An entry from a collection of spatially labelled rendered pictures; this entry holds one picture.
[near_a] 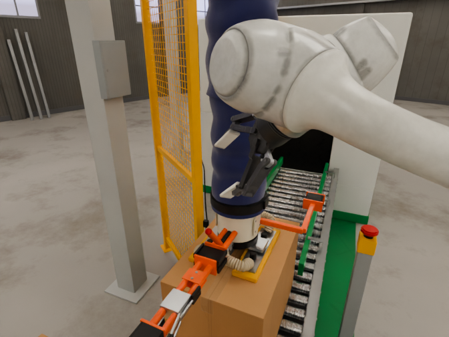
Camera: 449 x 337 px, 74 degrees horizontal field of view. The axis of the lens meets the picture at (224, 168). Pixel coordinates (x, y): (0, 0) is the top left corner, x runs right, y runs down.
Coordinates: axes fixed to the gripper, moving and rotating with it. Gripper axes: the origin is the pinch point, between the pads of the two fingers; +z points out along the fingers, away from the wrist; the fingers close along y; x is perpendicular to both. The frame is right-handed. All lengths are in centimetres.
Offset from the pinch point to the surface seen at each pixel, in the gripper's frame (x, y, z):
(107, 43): 18, 106, 65
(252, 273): -37, -16, 40
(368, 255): -88, -12, 23
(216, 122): -11.4, 29.5, 16.9
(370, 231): -83, -4, 16
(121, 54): 9, 109, 71
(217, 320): -26, -30, 50
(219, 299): -24, -24, 44
